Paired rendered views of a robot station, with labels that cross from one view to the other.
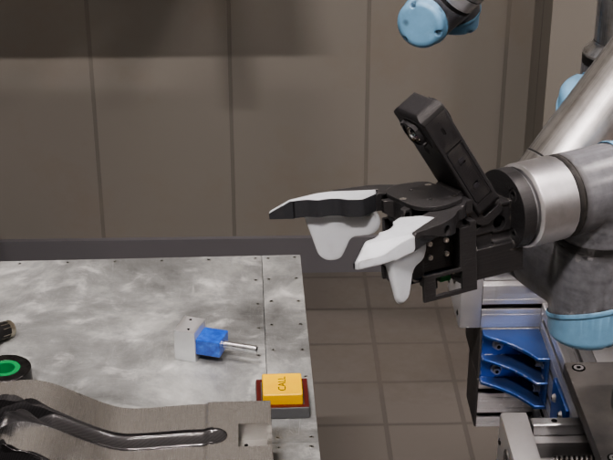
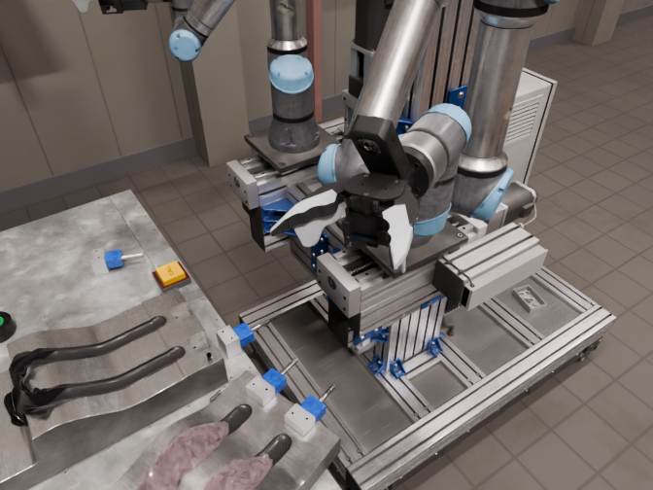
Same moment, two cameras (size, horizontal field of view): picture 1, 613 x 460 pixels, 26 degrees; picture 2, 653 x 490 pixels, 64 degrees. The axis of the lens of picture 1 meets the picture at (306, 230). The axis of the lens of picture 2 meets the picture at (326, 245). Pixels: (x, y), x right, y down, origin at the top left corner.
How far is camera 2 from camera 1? 65 cm
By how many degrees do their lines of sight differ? 30
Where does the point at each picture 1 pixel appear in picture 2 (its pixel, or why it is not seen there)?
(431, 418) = (193, 235)
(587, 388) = not seen: hidden behind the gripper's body
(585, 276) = (435, 196)
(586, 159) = (437, 127)
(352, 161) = (103, 122)
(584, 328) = (433, 225)
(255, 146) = (48, 126)
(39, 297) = not seen: outside the picture
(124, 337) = (56, 272)
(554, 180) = (433, 148)
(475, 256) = not seen: hidden behind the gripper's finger
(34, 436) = (52, 373)
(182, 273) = (69, 221)
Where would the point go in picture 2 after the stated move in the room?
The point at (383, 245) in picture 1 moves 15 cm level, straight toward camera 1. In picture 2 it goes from (402, 243) to (508, 350)
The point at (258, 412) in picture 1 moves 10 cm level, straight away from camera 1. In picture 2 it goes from (175, 297) to (160, 273)
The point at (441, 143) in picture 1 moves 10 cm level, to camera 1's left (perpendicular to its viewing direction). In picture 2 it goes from (392, 149) to (313, 176)
